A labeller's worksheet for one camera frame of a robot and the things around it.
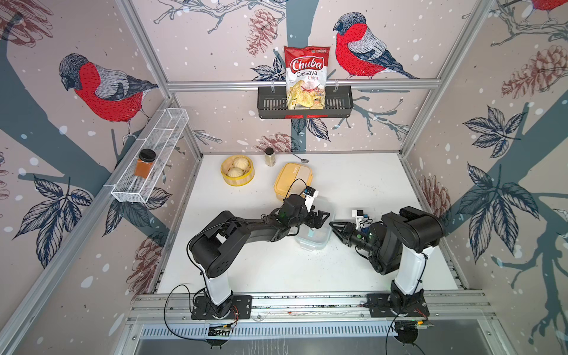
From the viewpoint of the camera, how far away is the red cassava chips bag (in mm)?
855

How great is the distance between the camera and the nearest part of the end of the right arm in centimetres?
80

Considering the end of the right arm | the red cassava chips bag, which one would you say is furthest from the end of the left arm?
the red cassava chips bag
